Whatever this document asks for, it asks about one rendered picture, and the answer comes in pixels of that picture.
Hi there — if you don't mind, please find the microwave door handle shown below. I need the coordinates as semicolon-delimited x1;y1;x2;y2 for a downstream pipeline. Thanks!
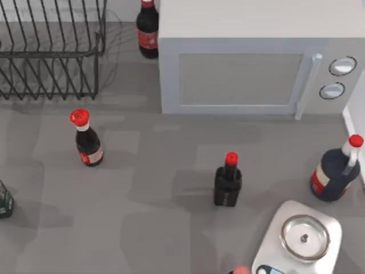
294;53;323;121

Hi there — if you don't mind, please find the silver kitchen scale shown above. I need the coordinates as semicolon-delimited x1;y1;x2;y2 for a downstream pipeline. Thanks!
251;200;343;274

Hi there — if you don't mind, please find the pale microwave oven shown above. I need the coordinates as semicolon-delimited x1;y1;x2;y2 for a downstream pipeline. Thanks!
157;0;365;120

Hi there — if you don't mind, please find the smaller microwave knob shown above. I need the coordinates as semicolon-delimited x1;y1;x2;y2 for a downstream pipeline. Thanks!
319;82;346;100

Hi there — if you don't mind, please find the square black red-cap bottle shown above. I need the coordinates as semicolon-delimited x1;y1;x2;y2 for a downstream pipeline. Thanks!
214;152;243;208

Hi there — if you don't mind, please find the round dark red-cap bottle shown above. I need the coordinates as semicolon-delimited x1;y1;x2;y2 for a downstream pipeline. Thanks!
69;108;104;168

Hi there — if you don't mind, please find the dark green bottle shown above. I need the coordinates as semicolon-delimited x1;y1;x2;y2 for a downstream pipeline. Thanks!
0;180;15;220

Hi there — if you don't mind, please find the black wire dish rack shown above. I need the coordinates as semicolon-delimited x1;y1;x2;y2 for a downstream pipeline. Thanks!
0;0;108;101

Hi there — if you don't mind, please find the large dark jug with handle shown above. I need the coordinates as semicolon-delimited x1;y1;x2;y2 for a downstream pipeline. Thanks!
310;134;364;202

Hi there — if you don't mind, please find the tall dark red-label bottle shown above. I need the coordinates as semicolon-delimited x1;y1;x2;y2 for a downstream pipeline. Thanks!
136;0;160;60

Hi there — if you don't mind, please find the larger microwave knob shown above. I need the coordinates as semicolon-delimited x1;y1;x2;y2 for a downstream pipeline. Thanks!
328;56;358;77

